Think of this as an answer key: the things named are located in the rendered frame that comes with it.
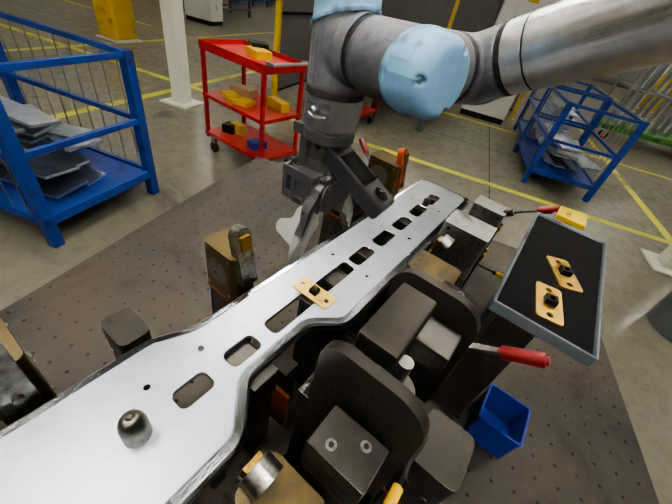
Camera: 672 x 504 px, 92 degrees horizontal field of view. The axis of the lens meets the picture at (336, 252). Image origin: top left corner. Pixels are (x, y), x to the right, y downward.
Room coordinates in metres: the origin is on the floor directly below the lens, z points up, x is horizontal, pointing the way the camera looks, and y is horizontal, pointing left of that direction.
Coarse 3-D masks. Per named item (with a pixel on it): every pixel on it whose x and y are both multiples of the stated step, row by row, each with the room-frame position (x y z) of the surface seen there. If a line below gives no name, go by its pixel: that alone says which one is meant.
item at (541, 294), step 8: (536, 288) 0.40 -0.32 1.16; (544, 288) 0.40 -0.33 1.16; (552, 288) 0.41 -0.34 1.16; (536, 296) 0.38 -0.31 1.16; (544, 296) 0.38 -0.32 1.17; (552, 296) 0.38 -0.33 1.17; (560, 296) 0.39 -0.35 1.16; (536, 304) 0.36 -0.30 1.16; (544, 304) 0.37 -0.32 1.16; (552, 304) 0.37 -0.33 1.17; (560, 304) 0.37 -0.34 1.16; (536, 312) 0.34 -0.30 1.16; (544, 312) 0.35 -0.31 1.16; (552, 312) 0.35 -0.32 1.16; (560, 312) 0.36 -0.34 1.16; (552, 320) 0.34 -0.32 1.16; (560, 320) 0.34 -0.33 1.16
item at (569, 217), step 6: (558, 210) 0.72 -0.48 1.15; (564, 210) 0.72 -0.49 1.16; (570, 210) 0.73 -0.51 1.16; (558, 216) 0.69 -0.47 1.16; (564, 216) 0.69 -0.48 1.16; (570, 216) 0.69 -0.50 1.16; (576, 216) 0.70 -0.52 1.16; (582, 216) 0.71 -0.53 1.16; (564, 222) 0.68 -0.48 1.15; (570, 222) 0.67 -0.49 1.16; (576, 222) 0.67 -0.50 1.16; (582, 222) 0.68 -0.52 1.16; (582, 228) 0.66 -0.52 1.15
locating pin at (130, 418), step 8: (128, 416) 0.14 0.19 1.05; (136, 416) 0.14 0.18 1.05; (144, 416) 0.14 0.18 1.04; (120, 424) 0.13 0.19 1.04; (128, 424) 0.13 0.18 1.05; (136, 424) 0.13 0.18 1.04; (144, 424) 0.14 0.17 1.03; (120, 432) 0.12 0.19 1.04; (128, 432) 0.12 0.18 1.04; (136, 432) 0.13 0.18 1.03; (144, 432) 0.13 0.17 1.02; (128, 440) 0.12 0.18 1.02; (136, 440) 0.12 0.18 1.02; (144, 440) 0.13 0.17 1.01
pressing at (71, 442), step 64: (448, 192) 1.02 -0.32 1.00; (320, 256) 0.54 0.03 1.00; (384, 256) 0.60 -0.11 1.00; (256, 320) 0.34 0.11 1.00; (320, 320) 0.37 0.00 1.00; (128, 384) 0.19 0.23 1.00; (0, 448) 0.09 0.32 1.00; (64, 448) 0.10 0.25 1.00; (128, 448) 0.12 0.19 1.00; (192, 448) 0.13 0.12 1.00
